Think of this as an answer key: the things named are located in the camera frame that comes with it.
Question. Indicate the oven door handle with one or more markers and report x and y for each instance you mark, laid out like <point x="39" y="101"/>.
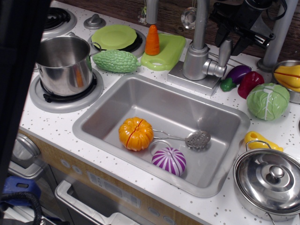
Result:
<point x="87" y="212"/>

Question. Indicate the green toy bitter melon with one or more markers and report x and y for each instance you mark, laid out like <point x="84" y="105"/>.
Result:
<point x="116" y="61"/>

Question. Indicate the yellow toy banana piece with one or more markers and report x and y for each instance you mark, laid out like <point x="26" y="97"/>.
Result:
<point x="255" y="140"/>

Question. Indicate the light green plastic plate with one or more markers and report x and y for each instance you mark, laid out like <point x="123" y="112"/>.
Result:
<point x="114" y="37"/>

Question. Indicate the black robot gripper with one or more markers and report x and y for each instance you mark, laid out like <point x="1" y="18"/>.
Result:
<point x="245" y="20"/>

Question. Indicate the orange toy pumpkin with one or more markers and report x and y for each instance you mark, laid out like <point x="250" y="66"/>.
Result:
<point x="136" y="134"/>

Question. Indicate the round grey oven knob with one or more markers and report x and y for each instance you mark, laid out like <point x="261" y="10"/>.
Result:
<point x="25" y="150"/>

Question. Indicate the stove burner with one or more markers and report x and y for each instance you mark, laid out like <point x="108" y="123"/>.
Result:
<point x="59" y="21"/>
<point x="36" y="93"/>
<point x="137" y="48"/>

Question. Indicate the orange toy carrot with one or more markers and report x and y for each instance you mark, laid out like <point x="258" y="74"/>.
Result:
<point x="152" y="46"/>

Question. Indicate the tall stainless steel pot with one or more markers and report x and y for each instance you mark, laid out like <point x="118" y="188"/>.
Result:
<point x="64" y="65"/>

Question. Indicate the silver toy faucet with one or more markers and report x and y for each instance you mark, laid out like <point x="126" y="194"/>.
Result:
<point x="189" y="74"/>

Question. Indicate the green plastic cutting board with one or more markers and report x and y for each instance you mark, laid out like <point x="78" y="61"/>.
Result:
<point x="171" y="48"/>

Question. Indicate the clear hanging ball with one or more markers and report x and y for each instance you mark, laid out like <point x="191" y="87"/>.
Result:
<point x="188" y="18"/>

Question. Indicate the dark foreground pole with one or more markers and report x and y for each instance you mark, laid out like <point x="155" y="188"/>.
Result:
<point x="21" y="27"/>

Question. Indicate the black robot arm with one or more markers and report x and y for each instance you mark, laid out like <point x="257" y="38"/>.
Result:
<point x="246" y="21"/>

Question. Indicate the grey support pole right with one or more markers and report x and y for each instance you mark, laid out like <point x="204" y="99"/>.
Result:
<point x="280" y="29"/>

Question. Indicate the red toy bell pepper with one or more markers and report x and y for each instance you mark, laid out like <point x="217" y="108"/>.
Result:
<point x="250" y="81"/>

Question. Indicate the stainless steel sink basin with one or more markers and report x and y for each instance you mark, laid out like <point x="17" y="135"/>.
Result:
<point x="175" y="112"/>

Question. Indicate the metal slotted skimmer spoon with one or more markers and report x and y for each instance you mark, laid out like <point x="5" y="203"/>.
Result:
<point x="195" y="140"/>

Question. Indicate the silver faucet lever handle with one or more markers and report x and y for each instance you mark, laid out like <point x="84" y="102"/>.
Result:
<point x="218" y="68"/>

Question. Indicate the grey support pole back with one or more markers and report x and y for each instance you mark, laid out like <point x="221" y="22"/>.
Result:
<point x="152" y="11"/>

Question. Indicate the front stove burner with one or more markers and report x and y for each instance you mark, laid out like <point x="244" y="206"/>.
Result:
<point x="36" y="93"/>

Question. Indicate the purple white toy onion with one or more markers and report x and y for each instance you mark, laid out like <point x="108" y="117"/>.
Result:
<point x="171" y="160"/>

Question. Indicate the back left stove burner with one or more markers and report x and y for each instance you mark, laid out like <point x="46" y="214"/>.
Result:
<point x="59" y="21"/>

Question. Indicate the grey support pole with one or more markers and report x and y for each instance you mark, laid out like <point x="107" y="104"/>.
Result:
<point x="152" y="11"/>
<point x="280" y="29"/>

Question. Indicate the blue clamp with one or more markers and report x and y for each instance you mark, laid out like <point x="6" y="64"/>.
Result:
<point x="19" y="191"/>

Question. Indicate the small steel bowl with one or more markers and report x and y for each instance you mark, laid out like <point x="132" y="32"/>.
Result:
<point x="294" y="95"/>

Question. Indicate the lidded stainless steel pot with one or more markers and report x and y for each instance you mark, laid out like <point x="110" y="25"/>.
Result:
<point x="267" y="184"/>

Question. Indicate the purple toy eggplant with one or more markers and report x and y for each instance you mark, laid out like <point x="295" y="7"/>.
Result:
<point x="234" y="77"/>

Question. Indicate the back right stove burner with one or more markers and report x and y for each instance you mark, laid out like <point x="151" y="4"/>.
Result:
<point x="137" y="48"/>

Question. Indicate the grey stove knob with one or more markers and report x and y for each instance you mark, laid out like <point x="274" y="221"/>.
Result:
<point x="94" y="23"/>

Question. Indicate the yellow toy fruit in bowl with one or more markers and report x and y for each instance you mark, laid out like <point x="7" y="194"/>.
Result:
<point x="288" y="76"/>

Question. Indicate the green toy cabbage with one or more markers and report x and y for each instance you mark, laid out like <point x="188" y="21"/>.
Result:
<point x="268" y="101"/>

